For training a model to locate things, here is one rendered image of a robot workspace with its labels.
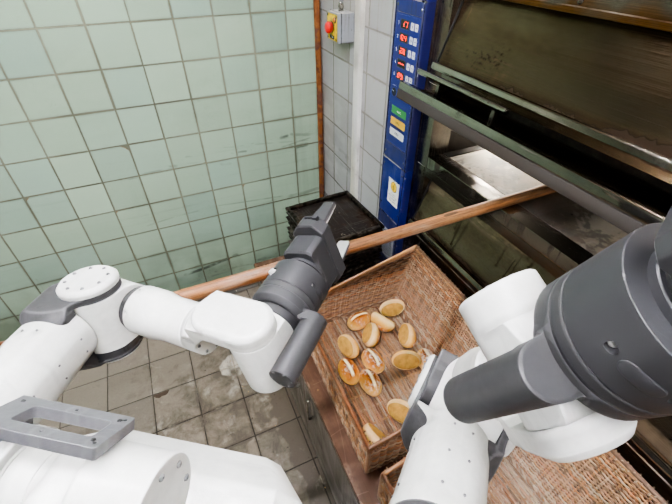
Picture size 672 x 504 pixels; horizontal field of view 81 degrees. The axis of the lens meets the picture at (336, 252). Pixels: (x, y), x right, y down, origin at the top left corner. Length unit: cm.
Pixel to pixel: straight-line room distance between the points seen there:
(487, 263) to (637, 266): 101
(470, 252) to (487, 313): 97
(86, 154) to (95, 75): 33
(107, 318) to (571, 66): 94
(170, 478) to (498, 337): 23
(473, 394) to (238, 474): 22
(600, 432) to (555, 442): 3
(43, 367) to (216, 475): 27
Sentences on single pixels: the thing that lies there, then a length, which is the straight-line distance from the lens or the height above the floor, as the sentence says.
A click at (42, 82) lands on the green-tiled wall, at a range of 194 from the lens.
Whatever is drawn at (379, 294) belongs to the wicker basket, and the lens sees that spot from 155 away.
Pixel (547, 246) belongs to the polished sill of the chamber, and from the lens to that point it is 106.
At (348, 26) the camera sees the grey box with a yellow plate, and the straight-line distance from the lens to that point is 169.
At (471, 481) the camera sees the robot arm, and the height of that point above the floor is 134.
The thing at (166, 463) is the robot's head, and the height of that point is 151.
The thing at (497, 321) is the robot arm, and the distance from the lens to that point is 30.
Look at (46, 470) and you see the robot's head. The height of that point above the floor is 151.
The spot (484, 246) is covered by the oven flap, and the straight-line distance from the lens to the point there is 123.
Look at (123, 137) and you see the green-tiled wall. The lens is 198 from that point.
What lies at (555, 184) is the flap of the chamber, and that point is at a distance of 81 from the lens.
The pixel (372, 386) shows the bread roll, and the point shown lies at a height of 64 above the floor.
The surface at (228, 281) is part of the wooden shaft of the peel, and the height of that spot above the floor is 120.
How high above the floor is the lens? 176
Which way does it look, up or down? 40 degrees down
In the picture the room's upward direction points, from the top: straight up
